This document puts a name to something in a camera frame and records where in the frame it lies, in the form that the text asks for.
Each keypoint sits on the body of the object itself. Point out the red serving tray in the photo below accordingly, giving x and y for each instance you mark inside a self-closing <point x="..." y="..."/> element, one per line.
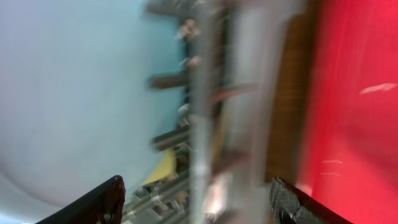
<point x="349" y="160"/>

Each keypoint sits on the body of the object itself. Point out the yellow plastic cup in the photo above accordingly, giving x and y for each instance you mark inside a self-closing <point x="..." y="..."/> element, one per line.
<point x="165" y="168"/>

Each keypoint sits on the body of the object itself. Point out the light blue plate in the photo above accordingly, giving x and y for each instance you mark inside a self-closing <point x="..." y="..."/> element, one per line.
<point x="76" y="105"/>

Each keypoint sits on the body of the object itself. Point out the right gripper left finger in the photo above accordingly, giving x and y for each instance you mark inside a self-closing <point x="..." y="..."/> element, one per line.
<point x="102" y="205"/>

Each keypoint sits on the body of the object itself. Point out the grey dishwasher rack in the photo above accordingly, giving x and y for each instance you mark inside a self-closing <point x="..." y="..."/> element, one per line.
<point x="232" y="56"/>

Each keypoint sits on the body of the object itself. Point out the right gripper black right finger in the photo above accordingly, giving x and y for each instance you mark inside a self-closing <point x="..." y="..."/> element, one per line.
<point x="290" y="205"/>

